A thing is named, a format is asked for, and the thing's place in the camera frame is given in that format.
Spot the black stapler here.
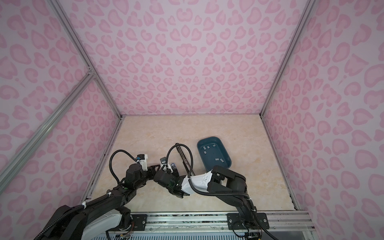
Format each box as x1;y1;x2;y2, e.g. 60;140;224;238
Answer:
176;143;191;173

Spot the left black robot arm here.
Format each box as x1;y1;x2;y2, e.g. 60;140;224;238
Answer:
35;164;161;240

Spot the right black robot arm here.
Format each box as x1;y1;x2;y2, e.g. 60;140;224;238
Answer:
154;166;261;229

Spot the teal plastic tray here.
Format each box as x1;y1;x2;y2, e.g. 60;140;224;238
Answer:
197;137;232;172

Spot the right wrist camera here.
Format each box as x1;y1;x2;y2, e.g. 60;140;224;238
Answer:
160;157;173;173

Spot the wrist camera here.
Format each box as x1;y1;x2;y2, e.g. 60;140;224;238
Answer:
160;157;173;173
136;154;148;171

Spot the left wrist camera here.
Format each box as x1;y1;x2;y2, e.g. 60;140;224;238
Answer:
136;154;148;171

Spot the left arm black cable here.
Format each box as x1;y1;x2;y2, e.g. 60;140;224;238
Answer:
108;149;137;184

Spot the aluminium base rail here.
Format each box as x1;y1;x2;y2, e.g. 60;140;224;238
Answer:
55;211;319;240

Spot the aluminium frame strut left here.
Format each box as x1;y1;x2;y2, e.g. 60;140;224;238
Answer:
1;70;95;193

